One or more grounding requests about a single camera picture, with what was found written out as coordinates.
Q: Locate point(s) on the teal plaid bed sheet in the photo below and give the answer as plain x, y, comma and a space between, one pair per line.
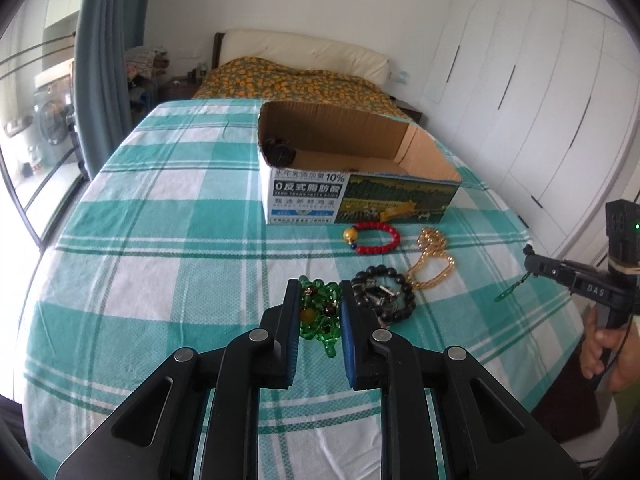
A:
169, 248

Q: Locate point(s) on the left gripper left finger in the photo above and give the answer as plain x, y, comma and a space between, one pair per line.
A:
196, 415

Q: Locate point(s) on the left dark nightstand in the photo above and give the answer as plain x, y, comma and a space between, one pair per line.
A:
178, 89

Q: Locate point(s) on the black wristwatch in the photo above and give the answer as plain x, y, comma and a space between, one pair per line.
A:
278, 153

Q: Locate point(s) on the black framed glass door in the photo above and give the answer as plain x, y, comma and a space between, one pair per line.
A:
40, 195

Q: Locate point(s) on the dark wooden nightstand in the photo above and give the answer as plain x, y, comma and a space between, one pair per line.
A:
413, 113

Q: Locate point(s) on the printed cardboard box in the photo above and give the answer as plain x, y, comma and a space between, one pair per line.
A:
351, 166

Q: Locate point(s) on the washing machine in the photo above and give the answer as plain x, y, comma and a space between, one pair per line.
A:
58, 142

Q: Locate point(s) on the blue curtain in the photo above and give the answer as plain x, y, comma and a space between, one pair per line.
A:
106, 29

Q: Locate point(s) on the orange floral quilt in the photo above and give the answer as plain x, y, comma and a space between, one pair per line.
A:
260, 79

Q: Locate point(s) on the white wardrobe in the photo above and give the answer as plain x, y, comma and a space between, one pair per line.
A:
538, 98

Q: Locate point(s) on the cream padded headboard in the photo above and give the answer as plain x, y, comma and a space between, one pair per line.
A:
301, 52

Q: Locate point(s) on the pile of clothes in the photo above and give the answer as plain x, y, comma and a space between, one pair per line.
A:
145, 62

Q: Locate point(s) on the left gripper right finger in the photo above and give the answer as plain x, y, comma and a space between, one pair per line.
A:
443, 415

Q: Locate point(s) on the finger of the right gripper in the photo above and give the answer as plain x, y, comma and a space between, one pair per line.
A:
556, 270

